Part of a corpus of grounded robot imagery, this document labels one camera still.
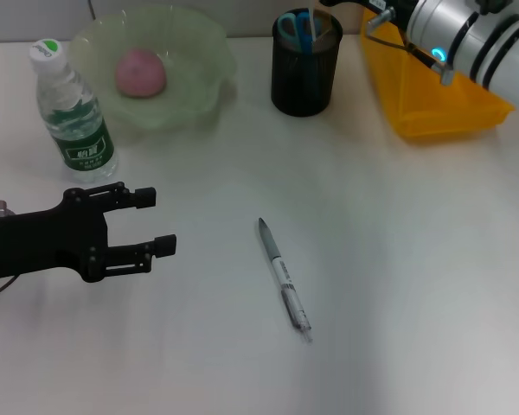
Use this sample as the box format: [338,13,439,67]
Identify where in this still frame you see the yellow plastic storage bin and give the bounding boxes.
[361,8,516,139]

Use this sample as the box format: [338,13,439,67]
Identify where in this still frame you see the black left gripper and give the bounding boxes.
[0,181,178,284]

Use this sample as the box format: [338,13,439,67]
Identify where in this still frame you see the blue scissors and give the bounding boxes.
[277,11,315,55]

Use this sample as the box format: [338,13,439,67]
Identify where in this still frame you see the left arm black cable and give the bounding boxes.
[0,276,19,302]

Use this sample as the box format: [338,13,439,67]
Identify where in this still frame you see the green translucent fruit bowl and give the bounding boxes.
[71,3,239,136]

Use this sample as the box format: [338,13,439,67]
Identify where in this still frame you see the black mesh pen holder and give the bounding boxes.
[271,9,344,117]

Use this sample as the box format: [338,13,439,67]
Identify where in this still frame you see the green label water bottle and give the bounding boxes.
[29,37,119,184]

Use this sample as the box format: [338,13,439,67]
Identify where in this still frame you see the right gripper silver connector plug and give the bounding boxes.
[365,6,397,32]

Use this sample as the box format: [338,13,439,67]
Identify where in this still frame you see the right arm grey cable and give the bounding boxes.
[362,23,449,73]

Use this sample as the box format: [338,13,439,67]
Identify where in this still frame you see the pink peach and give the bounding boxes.
[114,48,166,99]

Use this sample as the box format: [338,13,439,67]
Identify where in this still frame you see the grey white pen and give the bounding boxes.
[258,217,315,343]

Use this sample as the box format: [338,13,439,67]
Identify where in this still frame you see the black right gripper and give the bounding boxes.
[319,0,410,21]

